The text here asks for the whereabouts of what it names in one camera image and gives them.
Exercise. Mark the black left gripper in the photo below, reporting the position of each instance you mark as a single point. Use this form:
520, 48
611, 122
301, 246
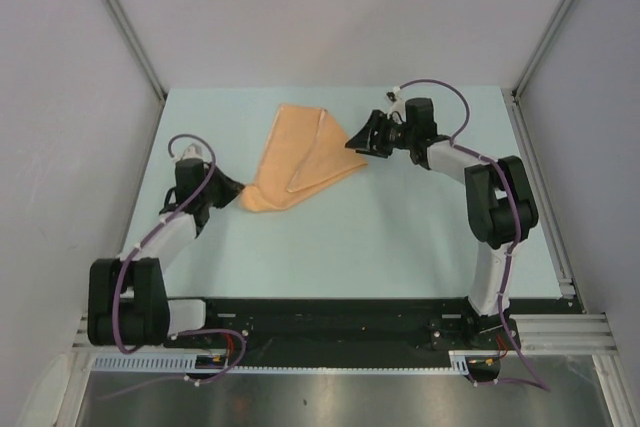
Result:
231, 188

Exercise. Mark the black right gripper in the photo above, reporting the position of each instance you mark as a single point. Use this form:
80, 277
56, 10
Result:
364, 141

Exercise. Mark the left aluminium corner post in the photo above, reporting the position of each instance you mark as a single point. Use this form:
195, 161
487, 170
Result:
132, 42

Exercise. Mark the right aluminium corner post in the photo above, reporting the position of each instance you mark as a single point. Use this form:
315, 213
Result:
551, 31

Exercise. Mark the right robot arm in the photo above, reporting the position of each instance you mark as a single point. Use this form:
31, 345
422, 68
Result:
500, 205

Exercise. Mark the aluminium corner post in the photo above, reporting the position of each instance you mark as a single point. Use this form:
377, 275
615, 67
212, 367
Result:
132, 42
551, 31

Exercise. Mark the peach satin napkin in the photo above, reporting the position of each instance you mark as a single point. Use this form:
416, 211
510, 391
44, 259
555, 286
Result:
304, 154

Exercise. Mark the white slotted cable duct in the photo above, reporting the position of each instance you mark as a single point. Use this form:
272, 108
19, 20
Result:
162, 363

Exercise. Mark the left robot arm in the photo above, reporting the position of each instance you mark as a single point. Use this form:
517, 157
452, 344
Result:
128, 306

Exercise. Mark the aluminium frame rail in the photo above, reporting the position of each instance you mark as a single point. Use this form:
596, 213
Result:
550, 226

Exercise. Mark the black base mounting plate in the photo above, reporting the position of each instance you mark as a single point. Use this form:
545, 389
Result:
358, 333

